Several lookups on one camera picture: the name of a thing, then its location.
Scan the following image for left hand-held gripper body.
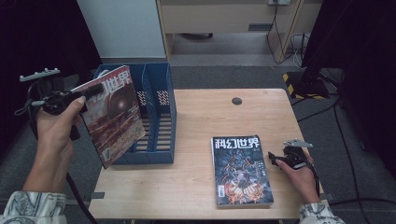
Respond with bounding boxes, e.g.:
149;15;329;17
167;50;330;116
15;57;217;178
19;67;82;116

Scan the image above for blue plastic file rack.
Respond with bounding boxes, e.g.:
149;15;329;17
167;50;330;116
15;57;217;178
92;62;177;166

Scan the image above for person's right hand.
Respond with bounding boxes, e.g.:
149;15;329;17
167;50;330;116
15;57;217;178
275;150;320;205

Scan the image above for white cables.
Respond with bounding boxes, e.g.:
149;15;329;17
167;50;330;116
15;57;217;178
289;33;308;69

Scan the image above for short black floor cable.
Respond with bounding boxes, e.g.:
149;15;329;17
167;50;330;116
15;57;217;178
292;96;340;123

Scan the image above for red brown cover magazine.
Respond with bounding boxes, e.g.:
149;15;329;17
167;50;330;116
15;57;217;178
70;64;147;170

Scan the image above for black curtain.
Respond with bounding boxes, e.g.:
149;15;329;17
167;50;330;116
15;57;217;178
300;0;396;171
0;0;103;157

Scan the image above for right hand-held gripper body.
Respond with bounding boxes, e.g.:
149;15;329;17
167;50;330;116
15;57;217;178
281;138;314;171

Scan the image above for black yellow striped stand base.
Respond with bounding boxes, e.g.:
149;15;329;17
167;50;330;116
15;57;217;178
282;69;331;101

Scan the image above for dark blue cover magazine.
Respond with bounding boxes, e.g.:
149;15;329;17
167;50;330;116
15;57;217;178
210;134;275;209

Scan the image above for long black floor cable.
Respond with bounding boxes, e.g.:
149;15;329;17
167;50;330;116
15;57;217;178
328;99;396;207

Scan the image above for person's left hand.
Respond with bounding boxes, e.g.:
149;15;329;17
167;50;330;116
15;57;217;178
33;95;87;170

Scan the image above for beige wooden desk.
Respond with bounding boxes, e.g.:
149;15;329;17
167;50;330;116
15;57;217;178
155;0;321;63

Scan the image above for black power cable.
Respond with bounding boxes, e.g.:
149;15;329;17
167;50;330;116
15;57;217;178
265;4;295;65

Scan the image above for dark drawer handle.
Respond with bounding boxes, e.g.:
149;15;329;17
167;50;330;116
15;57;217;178
179;32;214;41

